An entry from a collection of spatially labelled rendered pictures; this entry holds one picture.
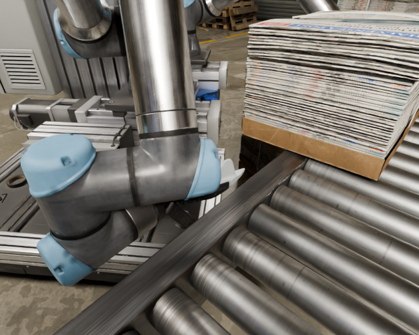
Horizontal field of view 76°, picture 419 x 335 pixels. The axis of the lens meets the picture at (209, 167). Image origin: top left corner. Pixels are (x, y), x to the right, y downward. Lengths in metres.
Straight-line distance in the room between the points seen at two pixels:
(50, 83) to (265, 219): 0.87
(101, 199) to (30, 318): 1.11
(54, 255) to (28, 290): 1.10
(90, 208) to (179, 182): 0.10
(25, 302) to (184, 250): 1.14
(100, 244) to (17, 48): 0.83
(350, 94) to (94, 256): 0.45
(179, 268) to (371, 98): 0.38
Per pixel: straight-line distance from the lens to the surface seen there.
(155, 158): 0.32
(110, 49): 0.77
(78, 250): 0.39
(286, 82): 0.55
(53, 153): 0.33
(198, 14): 1.29
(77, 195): 0.33
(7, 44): 1.12
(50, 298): 1.42
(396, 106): 0.49
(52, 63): 1.10
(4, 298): 1.52
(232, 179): 0.52
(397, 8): 1.66
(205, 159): 0.32
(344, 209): 0.51
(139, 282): 0.36
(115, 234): 0.40
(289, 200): 0.47
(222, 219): 0.41
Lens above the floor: 1.10
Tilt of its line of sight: 35 degrees down
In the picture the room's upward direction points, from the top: straight up
